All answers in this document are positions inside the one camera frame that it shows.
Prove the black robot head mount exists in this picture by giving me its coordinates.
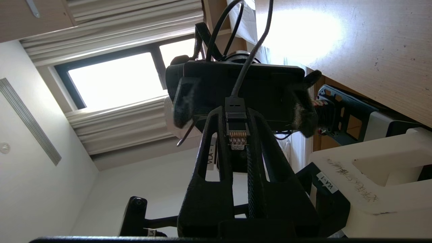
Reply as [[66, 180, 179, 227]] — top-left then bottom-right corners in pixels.
[[119, 196, 180, 237]]

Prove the long ceiling air vent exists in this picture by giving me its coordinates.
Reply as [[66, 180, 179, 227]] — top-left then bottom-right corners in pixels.
[[0, 78, 62, 166]]

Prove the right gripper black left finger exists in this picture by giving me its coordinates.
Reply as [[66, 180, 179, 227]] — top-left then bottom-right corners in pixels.
[[177, 107, 235, 237]]

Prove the white metal shelf bracket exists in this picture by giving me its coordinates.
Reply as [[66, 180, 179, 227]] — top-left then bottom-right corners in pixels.
[[25, 0, 41, 18]]

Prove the black ethernet cable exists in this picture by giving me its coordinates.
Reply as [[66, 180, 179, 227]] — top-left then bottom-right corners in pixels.
[[224, 0, 274, 151]]

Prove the wooden wall shelf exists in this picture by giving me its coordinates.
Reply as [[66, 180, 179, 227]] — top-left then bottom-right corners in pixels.
[[0, 0, 77, 43]]

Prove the beige pleated curtain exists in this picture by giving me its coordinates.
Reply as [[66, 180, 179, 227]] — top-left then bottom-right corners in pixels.
[[20, 0, 205, 67], [65, 96, 204, 156]]

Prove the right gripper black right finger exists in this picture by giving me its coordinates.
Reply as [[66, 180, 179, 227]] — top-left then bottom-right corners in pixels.
[[245, 107, 320, 237]]

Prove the bright glass window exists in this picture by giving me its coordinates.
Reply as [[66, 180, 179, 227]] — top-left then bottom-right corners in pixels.
[[54, 37, 200, 110]]

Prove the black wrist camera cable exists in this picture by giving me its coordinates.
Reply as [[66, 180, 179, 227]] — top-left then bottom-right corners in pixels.
[[194, 0, 245, 63]]

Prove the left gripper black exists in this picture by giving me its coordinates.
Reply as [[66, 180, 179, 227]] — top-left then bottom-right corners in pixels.
[[165, 60, 323, 138]]

